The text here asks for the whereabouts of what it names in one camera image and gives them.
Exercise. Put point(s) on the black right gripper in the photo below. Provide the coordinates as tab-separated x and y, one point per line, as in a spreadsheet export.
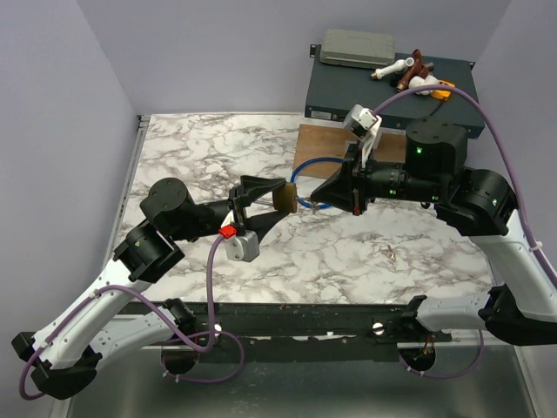
345	187

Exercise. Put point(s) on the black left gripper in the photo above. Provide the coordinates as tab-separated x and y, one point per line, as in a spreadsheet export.
251	192

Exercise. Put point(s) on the brass padlock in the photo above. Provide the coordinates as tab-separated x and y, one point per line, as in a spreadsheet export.
284	199

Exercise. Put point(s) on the silver key with ring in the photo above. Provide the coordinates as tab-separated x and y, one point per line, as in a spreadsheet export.
389	253

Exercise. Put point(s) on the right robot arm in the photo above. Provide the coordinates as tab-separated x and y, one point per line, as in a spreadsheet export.
480	205

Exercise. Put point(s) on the white pipe elbow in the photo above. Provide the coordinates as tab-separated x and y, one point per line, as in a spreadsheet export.
418	81

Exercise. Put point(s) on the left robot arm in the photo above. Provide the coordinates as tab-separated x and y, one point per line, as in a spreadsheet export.
63	358

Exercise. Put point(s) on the wooden board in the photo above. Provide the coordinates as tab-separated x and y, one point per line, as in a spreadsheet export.
317	141

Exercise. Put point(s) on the white pipe with brass end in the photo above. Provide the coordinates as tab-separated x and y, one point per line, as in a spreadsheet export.
400	66

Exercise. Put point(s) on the yellow tape measure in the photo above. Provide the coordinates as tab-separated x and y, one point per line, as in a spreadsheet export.
442	95

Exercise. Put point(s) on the grey plastic case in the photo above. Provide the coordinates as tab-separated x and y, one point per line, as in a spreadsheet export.
358	49

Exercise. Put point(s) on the brown pipe fitting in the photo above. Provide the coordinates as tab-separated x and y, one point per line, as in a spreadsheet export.
416	69

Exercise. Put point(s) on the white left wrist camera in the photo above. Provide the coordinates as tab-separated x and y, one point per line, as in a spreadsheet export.
240	244

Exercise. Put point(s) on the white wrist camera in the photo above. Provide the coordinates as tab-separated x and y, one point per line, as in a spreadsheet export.
240	244
362	123

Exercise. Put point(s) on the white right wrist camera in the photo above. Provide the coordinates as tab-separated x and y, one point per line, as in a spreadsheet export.
362	123

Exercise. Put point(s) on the blue rack network switch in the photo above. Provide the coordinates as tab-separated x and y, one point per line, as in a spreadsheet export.
334	90

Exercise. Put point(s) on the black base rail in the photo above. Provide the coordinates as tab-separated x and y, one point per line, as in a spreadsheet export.
288	333

